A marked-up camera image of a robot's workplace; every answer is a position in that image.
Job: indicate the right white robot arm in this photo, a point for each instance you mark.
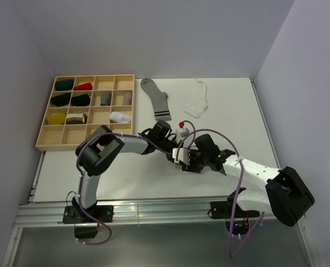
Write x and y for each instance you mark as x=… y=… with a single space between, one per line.
x=280 y=192

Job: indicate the plain white sock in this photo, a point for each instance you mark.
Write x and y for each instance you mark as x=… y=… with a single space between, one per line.
x=197 y=103

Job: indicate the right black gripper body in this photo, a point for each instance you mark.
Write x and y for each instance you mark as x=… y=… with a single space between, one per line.
x=198 y=161

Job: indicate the light grey rolled sock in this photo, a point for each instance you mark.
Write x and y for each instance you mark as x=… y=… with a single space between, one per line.
x=127 y=100

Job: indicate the grey striped sock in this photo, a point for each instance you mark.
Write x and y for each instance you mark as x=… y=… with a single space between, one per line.
x=158 y=100

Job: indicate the white brown rolled sock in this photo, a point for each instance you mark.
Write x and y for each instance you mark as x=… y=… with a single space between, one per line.
x=76 y=118

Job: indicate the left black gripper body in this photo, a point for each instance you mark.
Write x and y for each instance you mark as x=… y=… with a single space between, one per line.
x=166 y=147

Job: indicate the black rolled sock right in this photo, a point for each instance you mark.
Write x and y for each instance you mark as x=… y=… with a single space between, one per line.
x=81 y=100

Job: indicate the dark green rolled sock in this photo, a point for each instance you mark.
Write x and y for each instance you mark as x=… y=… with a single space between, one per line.
x=64 y=85

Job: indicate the aluminium mounting rail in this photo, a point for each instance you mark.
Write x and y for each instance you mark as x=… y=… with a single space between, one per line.
x=126 y=212

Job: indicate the black rolled sock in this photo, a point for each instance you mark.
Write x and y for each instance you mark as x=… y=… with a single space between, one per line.
x=81 y=100
x=61 y=100

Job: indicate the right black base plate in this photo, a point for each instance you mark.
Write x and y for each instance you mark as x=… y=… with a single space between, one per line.
x=223 y=210

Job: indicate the wooden compartment tray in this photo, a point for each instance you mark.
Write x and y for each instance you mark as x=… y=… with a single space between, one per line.
x=68 y=137

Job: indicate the red rolled sock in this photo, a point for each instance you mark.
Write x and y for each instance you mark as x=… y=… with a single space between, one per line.
x=84 y=87

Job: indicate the black rolled sock left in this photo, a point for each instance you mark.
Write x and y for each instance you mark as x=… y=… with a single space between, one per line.
x=61 y=100

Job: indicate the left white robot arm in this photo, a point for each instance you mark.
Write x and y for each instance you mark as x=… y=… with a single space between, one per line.
x=97 y=152

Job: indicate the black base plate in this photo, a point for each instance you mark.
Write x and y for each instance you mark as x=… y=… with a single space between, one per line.
x=223 y=210
x=103 y=213

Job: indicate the white striped sock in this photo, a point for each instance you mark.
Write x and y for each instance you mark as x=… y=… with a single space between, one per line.
x=119 y=117

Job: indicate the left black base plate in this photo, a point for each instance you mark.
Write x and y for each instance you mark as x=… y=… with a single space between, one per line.
x=103 y=213

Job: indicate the yellow rolled sock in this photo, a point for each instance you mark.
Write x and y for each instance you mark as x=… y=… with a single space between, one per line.
x=57 y=119

